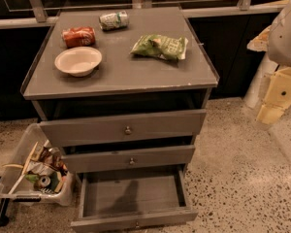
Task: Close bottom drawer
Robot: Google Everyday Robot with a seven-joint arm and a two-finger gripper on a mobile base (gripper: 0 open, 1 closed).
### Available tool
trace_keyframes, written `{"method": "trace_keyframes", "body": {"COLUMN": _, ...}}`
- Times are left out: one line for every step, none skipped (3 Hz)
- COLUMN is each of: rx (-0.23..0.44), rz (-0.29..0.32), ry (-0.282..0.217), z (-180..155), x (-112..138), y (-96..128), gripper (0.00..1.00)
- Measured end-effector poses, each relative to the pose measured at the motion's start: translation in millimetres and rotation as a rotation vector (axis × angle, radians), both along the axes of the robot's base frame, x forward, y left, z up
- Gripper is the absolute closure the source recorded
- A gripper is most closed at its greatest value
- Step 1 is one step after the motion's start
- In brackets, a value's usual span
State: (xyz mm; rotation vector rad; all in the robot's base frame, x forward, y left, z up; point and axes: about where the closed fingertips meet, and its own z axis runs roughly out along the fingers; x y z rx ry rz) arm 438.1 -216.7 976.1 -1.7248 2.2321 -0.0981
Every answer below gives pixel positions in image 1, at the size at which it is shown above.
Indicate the grey drawer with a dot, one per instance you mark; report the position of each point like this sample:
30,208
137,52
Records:
128,159
113,129
133,199

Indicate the black handle on floor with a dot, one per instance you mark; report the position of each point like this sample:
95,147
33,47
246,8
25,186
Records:
4,203

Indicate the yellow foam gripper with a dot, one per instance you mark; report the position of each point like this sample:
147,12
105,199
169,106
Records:
286,41

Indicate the grey bottom drawer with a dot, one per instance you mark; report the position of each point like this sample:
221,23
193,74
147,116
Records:
133,199

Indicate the clear plastic trash bin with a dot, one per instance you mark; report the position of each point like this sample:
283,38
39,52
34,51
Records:
33,157

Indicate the grey middle drawer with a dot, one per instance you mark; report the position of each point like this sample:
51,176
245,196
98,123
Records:
128,159

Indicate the white green soda can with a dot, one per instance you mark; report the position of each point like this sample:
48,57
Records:
113,21

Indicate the green chip bag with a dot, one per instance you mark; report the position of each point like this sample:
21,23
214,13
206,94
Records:
160,46

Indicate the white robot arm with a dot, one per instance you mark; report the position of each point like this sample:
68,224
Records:
275,40

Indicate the white paper bowl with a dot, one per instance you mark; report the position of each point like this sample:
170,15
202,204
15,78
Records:
78,62

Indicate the grey drawer cabinet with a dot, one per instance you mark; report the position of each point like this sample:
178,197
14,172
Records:
123,84

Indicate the grey top drawer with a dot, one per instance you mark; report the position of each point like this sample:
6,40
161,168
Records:
113,129

